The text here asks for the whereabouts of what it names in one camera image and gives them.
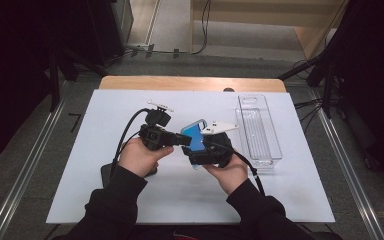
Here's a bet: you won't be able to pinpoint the light wooden shelf unit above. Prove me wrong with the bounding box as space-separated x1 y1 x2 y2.
189 0 349 60

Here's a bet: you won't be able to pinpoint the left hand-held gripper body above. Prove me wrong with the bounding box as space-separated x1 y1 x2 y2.
138 99 183 151

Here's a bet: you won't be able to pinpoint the clear plastic tray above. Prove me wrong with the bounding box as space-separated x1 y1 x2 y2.
234 94 284 170

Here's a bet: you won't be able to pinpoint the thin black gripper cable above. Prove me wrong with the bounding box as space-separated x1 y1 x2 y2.
118 130 142 154

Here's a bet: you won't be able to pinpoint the black gripper cable with clips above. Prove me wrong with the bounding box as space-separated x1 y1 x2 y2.
205 141 267 197

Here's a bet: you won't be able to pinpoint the black floor cables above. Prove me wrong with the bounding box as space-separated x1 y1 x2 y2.
293 95 326 135

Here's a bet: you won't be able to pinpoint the black curtain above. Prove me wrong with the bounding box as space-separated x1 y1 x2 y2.
328 0 384 179
0 0 93 169

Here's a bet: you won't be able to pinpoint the thick black gripper cable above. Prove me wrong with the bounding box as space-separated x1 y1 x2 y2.
110 108 151 176

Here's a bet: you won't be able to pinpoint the blue phone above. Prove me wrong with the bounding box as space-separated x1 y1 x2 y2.
180 118 209 170

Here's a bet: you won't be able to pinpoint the wooden table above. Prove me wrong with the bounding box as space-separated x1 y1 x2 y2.
98 75 287 94

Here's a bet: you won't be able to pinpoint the black metal stand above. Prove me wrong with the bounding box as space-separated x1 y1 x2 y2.
47 46 109 113
277 31 348 120

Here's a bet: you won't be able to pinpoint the black hanging cables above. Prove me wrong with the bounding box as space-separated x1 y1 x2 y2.
193 0 213 56

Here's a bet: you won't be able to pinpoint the aluminium floor rail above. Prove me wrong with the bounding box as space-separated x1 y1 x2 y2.
0 99 66 240
314 105 384 240

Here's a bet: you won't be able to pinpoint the person's right hand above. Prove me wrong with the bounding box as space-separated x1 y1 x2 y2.
202 153 250 196

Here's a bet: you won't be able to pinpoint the dark cabinet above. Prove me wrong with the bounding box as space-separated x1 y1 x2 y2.
85 0 135 67

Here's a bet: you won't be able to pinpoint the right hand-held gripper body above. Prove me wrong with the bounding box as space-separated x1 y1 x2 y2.
193 120 240 169

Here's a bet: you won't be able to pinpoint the person's left hand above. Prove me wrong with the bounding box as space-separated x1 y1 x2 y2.
117 137 175 179

